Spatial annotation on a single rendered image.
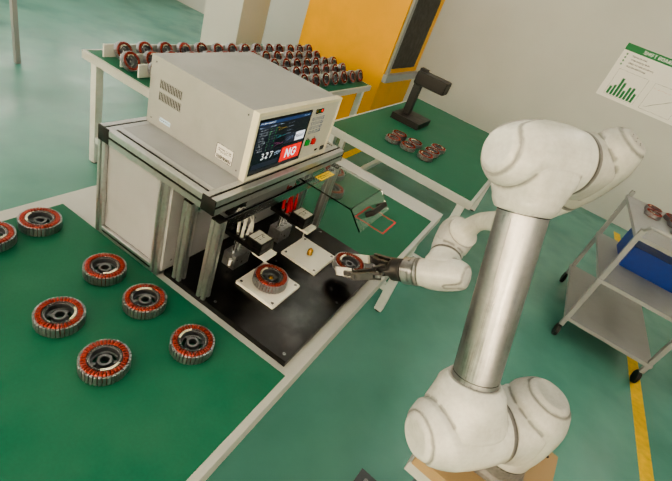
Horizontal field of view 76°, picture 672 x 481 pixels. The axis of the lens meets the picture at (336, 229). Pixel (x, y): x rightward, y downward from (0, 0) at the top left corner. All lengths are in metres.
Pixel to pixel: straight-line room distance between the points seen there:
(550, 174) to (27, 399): 1.13
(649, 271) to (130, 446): 3.36
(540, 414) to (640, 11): 5.56
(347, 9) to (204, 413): 4.41
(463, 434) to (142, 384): 0.73
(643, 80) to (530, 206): 5.48
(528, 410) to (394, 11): 4.17
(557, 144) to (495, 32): 5.55
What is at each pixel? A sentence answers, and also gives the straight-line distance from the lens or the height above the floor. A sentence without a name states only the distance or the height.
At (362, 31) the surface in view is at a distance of 4.92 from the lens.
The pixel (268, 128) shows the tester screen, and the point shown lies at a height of 1.27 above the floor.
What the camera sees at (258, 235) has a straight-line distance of 1.36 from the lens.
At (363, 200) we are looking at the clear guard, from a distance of 1.44.
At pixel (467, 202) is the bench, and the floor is 0.74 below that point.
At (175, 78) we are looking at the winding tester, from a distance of 1.32.
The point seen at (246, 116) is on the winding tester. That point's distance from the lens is 1.16.
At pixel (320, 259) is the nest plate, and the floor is 0.78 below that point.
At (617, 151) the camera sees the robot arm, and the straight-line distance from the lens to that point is 0.98.
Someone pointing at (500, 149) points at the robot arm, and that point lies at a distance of 0.85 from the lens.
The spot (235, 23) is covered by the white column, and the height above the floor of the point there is 0.71.
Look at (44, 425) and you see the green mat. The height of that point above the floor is 0.75.
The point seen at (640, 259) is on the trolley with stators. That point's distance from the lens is 3.68.
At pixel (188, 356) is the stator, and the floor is 0.78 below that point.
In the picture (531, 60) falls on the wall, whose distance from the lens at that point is 6.31.
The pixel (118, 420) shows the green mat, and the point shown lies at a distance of 1.12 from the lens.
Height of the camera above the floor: 1.71
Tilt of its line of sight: 32 degrees down
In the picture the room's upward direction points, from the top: 22 degrees clockwise
